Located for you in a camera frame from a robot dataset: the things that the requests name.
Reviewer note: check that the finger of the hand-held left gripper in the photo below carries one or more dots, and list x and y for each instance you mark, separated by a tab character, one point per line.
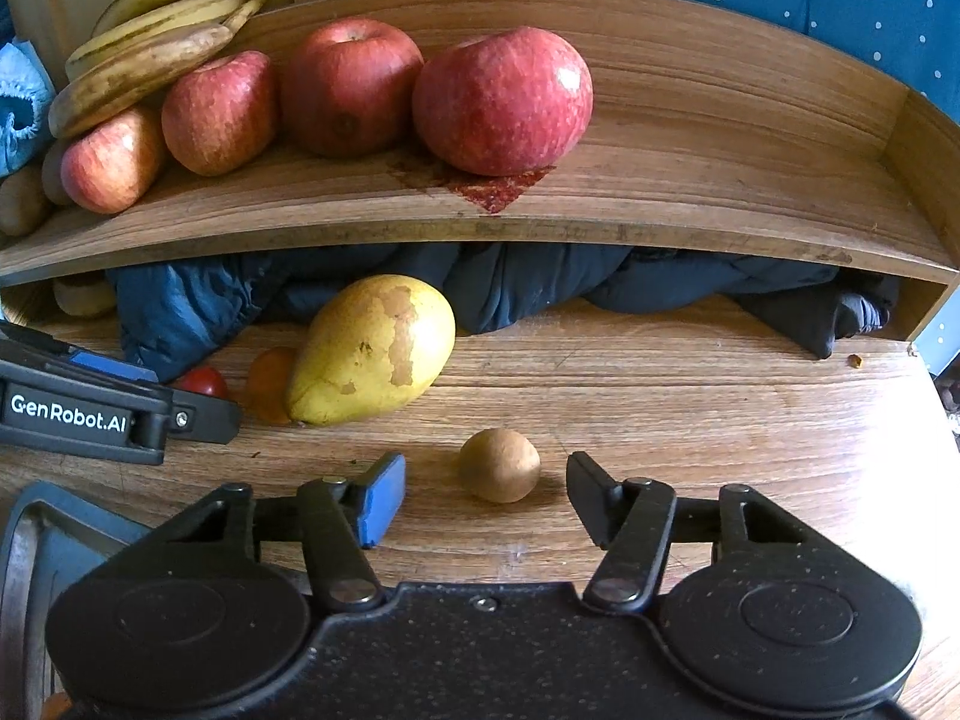
206	416
112	364

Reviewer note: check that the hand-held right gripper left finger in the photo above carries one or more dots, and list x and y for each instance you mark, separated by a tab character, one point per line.
382	501

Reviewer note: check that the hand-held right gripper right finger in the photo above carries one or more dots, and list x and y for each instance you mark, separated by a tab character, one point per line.
589	501

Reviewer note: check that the red cherry tomato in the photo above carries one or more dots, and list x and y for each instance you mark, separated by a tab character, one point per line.
204	381

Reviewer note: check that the brown longan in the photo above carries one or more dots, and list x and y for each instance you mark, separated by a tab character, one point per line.
499	466

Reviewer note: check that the metal tray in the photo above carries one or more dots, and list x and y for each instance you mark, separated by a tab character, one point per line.
45	540

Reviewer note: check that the small tangerine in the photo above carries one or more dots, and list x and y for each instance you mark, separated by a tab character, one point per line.
56	706

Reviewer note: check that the small orange kumquat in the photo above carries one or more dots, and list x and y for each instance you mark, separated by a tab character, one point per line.
268	382

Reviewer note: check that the brown flat object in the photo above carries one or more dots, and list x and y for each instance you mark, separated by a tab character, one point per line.
82	294

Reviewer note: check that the yellow pear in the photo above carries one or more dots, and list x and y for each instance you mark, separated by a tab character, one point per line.
371	349

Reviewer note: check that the brown kiwi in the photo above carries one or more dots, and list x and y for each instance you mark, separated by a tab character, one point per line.
22	199

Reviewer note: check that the red apple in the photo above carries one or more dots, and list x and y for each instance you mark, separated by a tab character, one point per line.
217	114
112	161
502	99
349	86

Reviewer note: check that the dark blue jacket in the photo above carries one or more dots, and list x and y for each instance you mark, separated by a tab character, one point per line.
525	285

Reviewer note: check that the light blue crumpled cloth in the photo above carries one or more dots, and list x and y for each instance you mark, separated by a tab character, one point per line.
22	109

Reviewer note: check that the banana bunch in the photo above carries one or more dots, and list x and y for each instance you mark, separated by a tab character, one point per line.
142	52

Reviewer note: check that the wooden shelf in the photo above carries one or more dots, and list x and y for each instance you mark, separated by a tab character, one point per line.
712	165

